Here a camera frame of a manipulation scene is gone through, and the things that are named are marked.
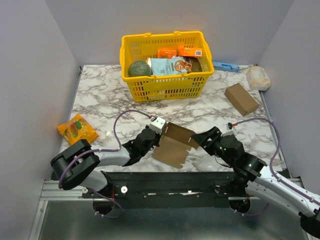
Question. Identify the brown cardboard box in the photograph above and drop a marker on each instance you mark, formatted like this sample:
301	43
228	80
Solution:
241	99
174	145

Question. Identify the beige wrapped bread bag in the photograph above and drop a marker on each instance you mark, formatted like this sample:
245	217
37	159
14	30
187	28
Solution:
258	79

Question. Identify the light blue snack bag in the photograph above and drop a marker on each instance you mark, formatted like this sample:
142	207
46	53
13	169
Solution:
168	67

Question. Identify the orange gummy candy bag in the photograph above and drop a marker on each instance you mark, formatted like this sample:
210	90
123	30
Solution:
77	129

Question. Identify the blue tissue packet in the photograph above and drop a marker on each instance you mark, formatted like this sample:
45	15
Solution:
227	67

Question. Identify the yellow plastic shopping basket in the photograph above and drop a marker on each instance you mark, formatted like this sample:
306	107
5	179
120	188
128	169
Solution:
155	88

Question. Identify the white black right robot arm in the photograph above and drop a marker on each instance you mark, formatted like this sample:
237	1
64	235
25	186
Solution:
259	179

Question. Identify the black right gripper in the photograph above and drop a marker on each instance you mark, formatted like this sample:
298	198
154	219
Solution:
208	138

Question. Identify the orange snack box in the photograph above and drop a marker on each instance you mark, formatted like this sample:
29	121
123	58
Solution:
166	54
189	52

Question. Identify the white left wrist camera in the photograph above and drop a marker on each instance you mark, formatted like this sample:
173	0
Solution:
157	124

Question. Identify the orange snack box right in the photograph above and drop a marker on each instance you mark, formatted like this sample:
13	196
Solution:
189	52

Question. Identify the folded brown cardboard box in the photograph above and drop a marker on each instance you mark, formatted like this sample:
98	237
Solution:
241	99

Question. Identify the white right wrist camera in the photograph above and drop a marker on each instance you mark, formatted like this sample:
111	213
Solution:
231	126

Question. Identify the green round melon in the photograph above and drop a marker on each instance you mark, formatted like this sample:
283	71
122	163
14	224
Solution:
139	68

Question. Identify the orange snack box left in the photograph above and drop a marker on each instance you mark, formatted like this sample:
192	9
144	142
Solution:
166	54

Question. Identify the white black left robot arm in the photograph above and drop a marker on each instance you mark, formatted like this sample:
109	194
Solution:
76	165

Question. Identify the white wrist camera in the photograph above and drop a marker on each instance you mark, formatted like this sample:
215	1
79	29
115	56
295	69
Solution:
157	124
231	126

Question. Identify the dark brown snack packet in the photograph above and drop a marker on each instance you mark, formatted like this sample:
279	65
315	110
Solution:
194	63

